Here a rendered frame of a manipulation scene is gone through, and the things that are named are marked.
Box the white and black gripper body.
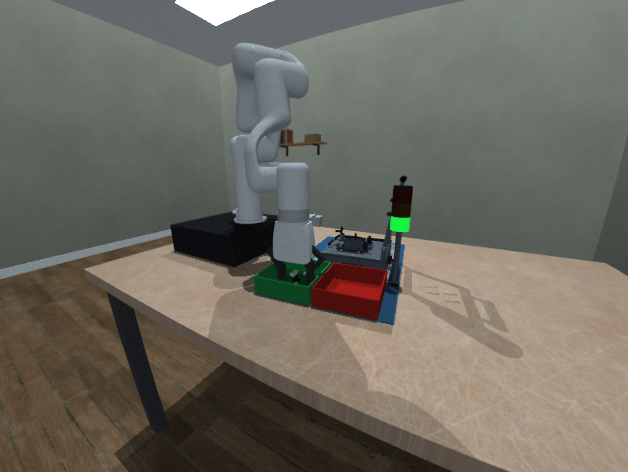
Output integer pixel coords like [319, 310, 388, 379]
[273, 220, 315, 265]

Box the red open-top bin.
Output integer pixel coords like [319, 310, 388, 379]
[311, 263, 388, 320]

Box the green bin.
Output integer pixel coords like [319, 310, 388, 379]
[254, 261, 332, 306]

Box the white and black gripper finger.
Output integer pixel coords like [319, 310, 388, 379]
[266, 245, 286, 281]
[305, 245, 326, 286]

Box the green circuit board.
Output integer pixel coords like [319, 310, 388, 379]
[281, 270, 306, 286]

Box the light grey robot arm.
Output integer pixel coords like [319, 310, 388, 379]
[230, 43, 322, 227]

